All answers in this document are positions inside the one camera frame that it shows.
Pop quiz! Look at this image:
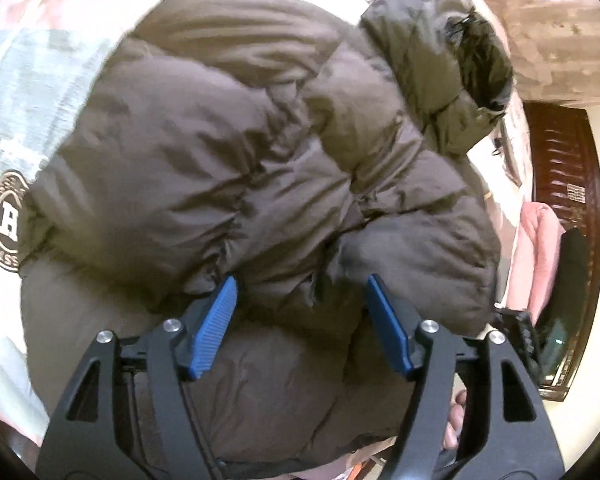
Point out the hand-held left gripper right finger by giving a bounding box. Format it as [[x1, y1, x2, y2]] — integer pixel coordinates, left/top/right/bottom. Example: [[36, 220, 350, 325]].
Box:
[[366, 273, 567, 480]]

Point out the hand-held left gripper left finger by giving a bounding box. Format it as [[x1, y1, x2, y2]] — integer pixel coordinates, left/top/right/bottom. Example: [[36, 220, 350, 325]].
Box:
[[35, 276, 239, 480]]

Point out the brown puffer jacket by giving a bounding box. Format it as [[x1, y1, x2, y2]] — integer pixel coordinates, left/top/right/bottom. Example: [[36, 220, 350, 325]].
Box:
[[17, 0, 515, 480]]

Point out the person's right hand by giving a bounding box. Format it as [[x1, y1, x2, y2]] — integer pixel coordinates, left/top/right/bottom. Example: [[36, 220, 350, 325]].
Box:
[[442, 389, 469, 453]]

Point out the pink cloth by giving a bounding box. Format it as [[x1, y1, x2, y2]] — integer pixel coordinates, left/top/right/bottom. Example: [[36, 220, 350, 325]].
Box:
[[502, 202, 565, 313]]

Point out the dark wooden bed board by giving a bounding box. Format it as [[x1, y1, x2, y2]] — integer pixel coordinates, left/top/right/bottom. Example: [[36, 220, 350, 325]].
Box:
[[522, 100, 600, 403]]

